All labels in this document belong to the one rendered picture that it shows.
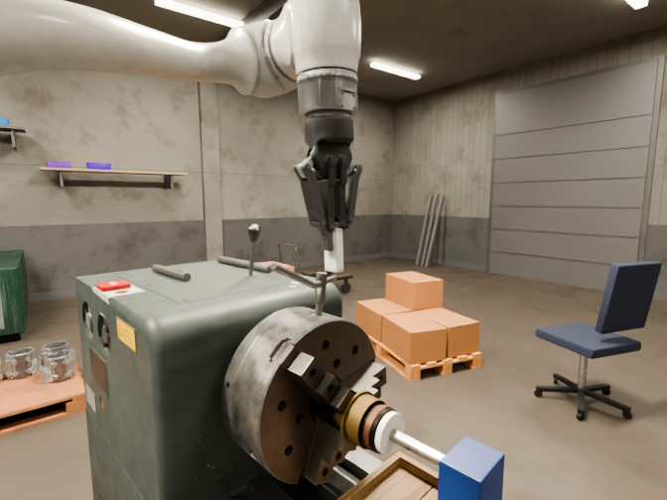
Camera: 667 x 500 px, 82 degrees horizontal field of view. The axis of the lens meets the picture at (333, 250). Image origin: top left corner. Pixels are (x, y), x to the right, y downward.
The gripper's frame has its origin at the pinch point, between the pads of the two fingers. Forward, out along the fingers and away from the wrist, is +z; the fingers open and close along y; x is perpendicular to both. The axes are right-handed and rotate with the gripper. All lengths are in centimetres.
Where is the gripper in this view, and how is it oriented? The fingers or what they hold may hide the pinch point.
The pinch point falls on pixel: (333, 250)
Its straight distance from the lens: 60.9
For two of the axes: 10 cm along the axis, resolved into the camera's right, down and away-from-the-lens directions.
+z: 0.4, 9.9, 1.7
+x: -7.0, -0.9, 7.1
